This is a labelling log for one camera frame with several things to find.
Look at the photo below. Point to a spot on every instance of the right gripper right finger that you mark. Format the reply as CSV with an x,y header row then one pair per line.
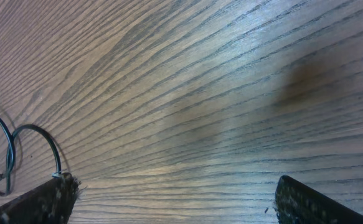
x,y
296,203

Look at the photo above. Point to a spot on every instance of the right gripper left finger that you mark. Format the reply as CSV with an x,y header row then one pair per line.
x,y
49,203

